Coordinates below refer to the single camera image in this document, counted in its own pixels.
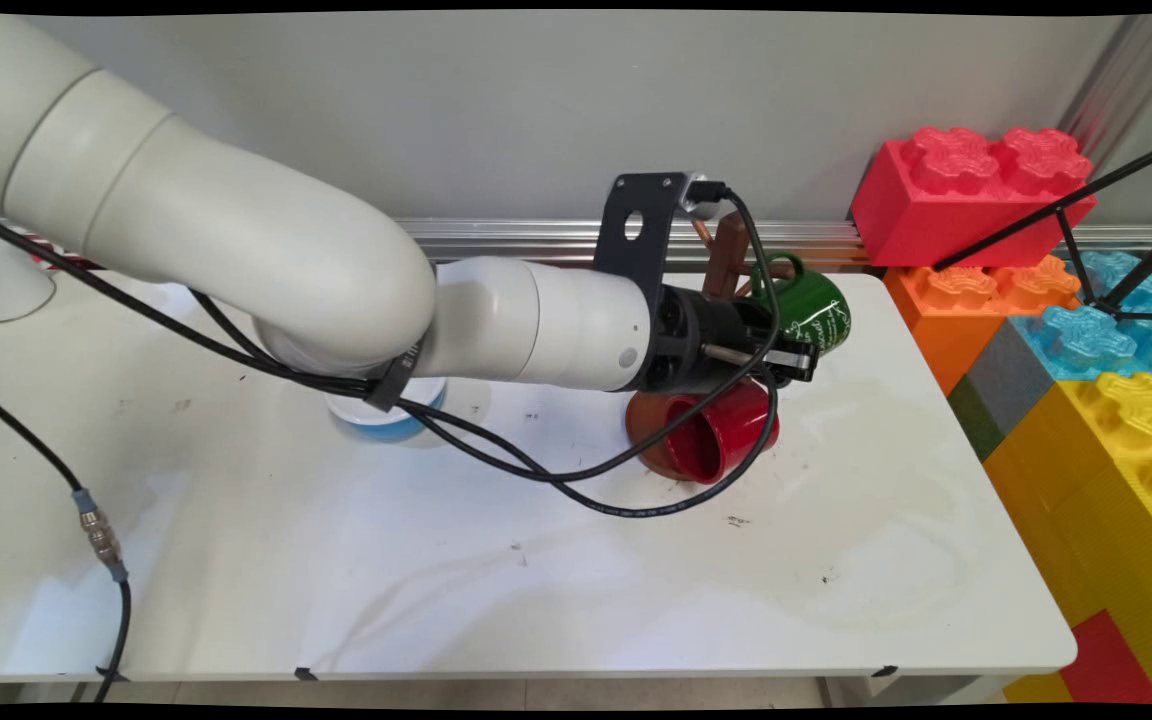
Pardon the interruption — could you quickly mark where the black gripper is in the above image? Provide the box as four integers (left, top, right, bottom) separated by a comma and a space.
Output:
646, 284, 823, 395

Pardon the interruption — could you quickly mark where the green mug with white print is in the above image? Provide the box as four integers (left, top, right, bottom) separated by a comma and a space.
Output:
747, 250, 854, 359

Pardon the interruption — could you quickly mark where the red mug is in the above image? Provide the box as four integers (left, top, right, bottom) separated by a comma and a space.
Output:
662, 377, 783, 487

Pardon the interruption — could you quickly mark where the brown wooden mug tree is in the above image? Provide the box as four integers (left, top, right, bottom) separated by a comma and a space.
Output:
625, 211, 769, 482

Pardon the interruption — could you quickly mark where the orange giant building block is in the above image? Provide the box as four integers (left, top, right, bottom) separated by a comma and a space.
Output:
883, 255, 1081, 397

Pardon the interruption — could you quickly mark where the dark green giant building block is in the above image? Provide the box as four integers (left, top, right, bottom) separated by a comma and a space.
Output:
945, 377, 1004, 463

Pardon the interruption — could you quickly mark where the red giant building block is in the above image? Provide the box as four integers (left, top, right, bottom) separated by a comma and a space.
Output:
850, 125, 1098, 271

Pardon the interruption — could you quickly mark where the grey giant building block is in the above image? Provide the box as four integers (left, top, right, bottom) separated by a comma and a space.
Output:
964, 319, 1059, 438

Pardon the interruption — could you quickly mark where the black tripod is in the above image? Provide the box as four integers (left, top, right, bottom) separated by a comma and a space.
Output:
930, 134, 1152, 327

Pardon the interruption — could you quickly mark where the light blue giant building block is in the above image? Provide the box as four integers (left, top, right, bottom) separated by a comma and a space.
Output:
1010, 249, 1152, 384

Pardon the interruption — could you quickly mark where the yellow giant building block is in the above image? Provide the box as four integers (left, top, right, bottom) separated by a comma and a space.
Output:
982, 371, 1152, 704

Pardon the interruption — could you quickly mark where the white bowl with blue outside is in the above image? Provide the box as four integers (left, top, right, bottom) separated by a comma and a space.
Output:
323, 374, 450, 444

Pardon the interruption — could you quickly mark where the flat red building block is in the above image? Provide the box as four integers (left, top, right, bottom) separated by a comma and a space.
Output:
1055, 609, 1152, 706

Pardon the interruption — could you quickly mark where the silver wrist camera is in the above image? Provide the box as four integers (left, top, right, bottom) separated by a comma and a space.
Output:
680, 177, 729, 222

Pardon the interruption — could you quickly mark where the black camera bracket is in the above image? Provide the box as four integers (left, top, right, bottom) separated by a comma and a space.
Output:
592, 171, 699, 312

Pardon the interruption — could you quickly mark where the black camera USB cable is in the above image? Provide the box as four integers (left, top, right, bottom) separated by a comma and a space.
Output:
0, 182, 783, 520

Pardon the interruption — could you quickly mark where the black cable with metal plug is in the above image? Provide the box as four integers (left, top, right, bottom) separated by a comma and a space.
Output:
186, 287, 778, 485

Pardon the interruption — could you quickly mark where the aluminium rail along wall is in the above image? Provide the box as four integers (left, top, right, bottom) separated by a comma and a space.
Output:
391, 215, 879, 274

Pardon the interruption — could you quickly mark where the black cable strap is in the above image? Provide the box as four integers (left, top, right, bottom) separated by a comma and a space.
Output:
364, 343, 429, 413

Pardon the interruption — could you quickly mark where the aluminium upright post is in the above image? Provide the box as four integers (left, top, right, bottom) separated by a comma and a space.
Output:
1054, 14, 1152, 163

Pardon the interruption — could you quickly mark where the black cable with inline connector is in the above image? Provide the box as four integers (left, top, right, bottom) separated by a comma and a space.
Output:
0, 381, 133, 704

